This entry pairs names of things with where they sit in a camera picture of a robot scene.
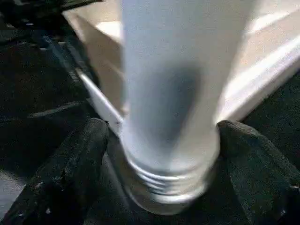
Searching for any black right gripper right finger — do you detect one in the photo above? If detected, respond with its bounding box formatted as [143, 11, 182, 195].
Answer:
[216, 119, 300, 225]

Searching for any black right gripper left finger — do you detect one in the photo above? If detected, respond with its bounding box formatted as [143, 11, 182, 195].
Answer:
[0, 116, 111, 225]

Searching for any black plastic mat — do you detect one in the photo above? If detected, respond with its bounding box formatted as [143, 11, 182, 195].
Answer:
[0, 0, 300, 225]

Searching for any white plastic table leg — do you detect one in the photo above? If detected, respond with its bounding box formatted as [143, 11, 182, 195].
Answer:
[119, 0, 259, 205]

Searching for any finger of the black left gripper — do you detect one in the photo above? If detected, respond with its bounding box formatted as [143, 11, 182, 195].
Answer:
[32, 30, 95, 95]

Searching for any white plastic table top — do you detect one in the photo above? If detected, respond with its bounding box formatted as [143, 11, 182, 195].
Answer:
[61, 0, 300, 217]

